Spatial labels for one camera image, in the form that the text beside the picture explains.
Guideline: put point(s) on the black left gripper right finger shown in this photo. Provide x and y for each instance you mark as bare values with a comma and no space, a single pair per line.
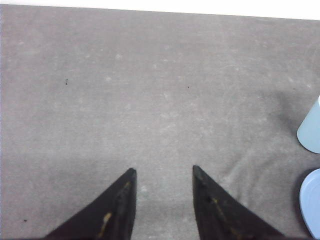
221,217

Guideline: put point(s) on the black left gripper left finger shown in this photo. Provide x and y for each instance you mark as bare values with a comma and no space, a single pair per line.
110,216

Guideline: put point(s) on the light blue plastic cup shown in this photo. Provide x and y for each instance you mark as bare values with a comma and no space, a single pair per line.
308,133

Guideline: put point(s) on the blue plastic plate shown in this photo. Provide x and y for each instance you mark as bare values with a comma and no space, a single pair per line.
309,201

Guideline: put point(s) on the grey table mat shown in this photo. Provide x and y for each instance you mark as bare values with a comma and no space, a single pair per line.
88,93

